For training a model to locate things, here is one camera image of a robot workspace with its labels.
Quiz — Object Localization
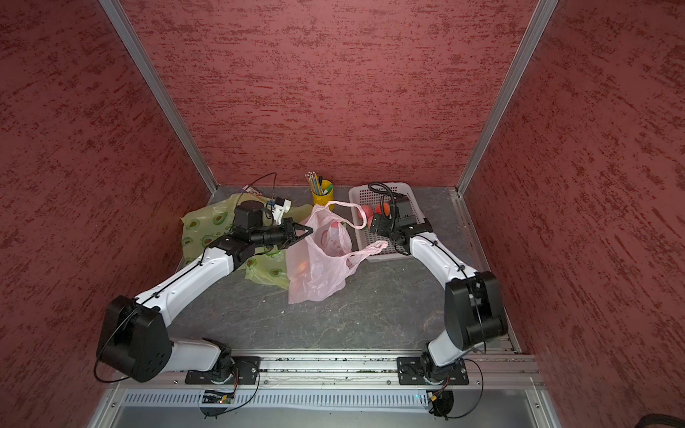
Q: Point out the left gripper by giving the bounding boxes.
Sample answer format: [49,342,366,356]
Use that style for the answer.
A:
[250,218,313,248]

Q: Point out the peach front orange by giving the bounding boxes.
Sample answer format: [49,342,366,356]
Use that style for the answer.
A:
[295,260,310,276]

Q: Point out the pink plastic bag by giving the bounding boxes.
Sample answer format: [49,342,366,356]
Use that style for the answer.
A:
[285,201,388,304]

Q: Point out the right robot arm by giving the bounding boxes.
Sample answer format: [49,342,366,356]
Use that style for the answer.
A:
[370,188,508,385]

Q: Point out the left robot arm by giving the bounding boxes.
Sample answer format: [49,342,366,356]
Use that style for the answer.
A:
[96,198,313,384]

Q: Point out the peach in basket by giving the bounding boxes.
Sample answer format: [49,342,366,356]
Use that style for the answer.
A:
[362,205,374,222]
[375,203,391,217]

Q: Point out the green avocado print bag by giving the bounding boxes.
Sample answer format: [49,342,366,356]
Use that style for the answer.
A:
[181,192,290,290]

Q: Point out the white plastic basket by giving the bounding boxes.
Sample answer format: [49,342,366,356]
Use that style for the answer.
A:
[348,182,425,262]

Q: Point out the yellow pencil cup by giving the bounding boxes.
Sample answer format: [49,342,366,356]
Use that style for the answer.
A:
[312,179,335,206]

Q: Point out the pencils in cup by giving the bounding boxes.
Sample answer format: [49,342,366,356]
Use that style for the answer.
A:
[305,171,324,194]

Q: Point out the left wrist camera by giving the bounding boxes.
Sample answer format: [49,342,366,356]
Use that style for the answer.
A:
[267,197,292,225]

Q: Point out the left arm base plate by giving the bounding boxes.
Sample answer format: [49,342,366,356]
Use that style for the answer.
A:
[185,357,262,387]

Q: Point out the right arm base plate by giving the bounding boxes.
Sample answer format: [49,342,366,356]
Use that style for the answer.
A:
[396,354,469,386]

